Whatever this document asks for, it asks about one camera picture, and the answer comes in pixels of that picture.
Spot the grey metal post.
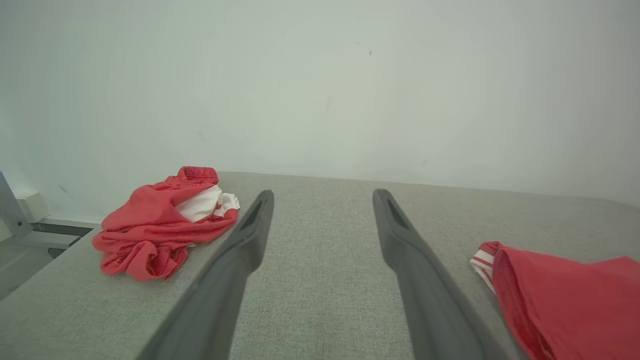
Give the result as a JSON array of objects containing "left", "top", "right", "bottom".
[{"left": 0, "top": 171, "right": 34, "bottom": 242}]

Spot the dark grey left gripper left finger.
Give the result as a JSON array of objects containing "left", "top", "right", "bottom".
[{"left": 137, "top": 189, "right": 275, "bottom": 360}]

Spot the red Bulls basketball jersey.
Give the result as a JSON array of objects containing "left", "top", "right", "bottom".
[{"left": 469, "top": 241, "right": 640, "bottom": 360}]

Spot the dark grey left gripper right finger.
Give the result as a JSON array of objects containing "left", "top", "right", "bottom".
[{"left": 372, "top": 188, "right": 508, "bottom": 360}]

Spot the grey fabric sofa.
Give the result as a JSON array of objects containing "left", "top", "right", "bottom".
[{"left": 0, "top": 171, "right": 640, "bottom": 360}]

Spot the small white wall box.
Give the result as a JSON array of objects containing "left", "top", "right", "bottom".
[{"left": 17, "top": 192, "right": 50, "bottom": 224}]

